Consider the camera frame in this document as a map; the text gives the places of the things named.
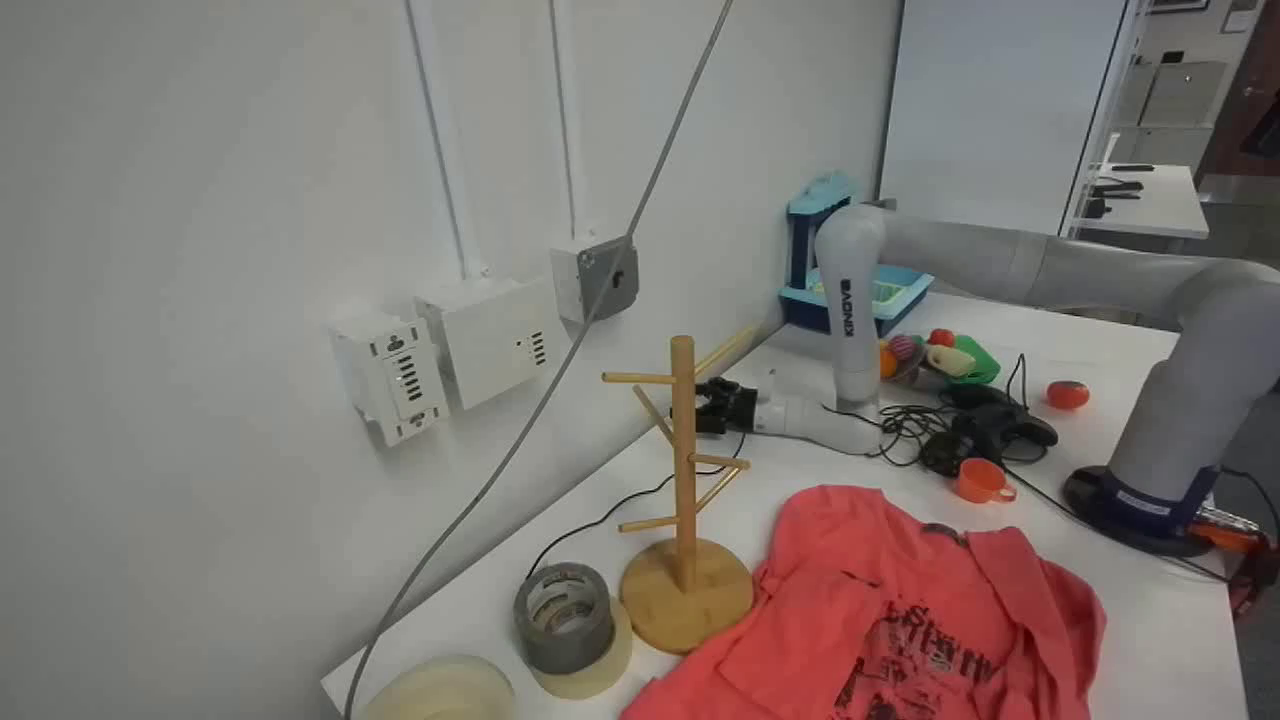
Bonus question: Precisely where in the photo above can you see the black items on desk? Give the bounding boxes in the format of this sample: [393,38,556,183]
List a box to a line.
[1081,157,1161,224]

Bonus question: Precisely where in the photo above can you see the white wall conduit pipe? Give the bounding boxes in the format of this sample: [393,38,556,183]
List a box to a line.
[400,0,477,286]
[546,0,585,241]

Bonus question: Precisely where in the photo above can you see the cream shallow bowl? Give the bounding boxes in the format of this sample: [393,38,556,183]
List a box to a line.
[354,652,522,720]

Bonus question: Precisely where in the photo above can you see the white partition panel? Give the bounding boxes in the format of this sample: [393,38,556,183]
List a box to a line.
[877,0,1138,241]

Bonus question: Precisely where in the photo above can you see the grey wall junction box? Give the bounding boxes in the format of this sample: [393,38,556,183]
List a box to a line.
[549,227,644,328]

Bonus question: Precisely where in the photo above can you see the wooden mug tree stand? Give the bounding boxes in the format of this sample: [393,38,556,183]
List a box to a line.
[595,331,762,655]

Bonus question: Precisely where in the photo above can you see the orange plastic cup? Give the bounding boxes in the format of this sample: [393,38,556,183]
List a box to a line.
[952,458,1022,508]

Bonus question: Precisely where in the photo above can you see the white wall junction box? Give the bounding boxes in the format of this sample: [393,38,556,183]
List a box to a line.
[417,271,563,414]

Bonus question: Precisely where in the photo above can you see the small red lid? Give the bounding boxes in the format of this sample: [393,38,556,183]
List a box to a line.
[1046,376,1095,416]

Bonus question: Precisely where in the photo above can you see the yellow toy fruit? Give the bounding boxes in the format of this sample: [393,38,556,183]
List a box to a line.
[924,340,982,382]

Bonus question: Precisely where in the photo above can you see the thin black table cable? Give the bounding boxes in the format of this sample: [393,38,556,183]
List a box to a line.
[526,432,753,586]

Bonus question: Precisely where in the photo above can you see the white background desk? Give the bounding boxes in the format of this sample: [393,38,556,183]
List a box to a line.
[1074,157,1216,253]

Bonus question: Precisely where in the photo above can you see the coral orange sweatshirt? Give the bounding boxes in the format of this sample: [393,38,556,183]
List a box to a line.
[622,480,1114,720]

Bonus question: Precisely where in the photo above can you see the black arm base connector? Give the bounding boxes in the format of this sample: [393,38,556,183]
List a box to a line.
[692,376,764,442]

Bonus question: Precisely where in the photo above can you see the black controller device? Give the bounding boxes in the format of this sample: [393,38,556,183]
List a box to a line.
[937,382,1066,472]

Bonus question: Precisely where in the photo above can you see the thin grey hanging cable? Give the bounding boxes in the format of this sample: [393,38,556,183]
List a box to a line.
[335,0,740,720]

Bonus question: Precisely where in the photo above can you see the white wall socket box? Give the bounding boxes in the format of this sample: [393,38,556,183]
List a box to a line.
[330,310,452,453]

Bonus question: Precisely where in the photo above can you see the green toy vegetable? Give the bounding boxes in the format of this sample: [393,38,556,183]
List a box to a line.
[947,331,1005,392]

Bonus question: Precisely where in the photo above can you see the beige masking tape roll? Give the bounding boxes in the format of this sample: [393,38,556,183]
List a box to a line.
[533,606,635,705]

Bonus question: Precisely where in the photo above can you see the black tangled cable bundle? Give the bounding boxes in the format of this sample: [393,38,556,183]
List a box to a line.
[872,352,1038,480]

